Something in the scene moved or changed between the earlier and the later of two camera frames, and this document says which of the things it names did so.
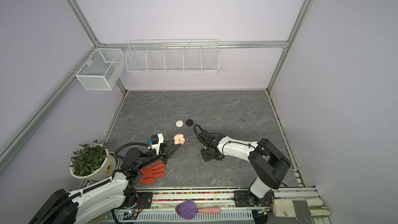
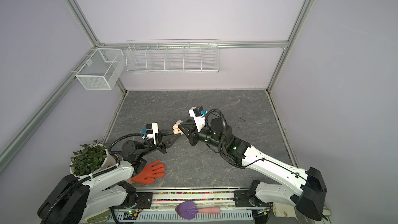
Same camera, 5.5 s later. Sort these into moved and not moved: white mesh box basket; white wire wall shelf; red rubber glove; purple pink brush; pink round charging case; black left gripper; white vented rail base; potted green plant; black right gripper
Moved: black right gripper; pink round charging case; black left gripper
Not moved: white wire wall shelf; white mesh box basket; potted green plant; white vented rail base; red rubber glove; purple pink brush
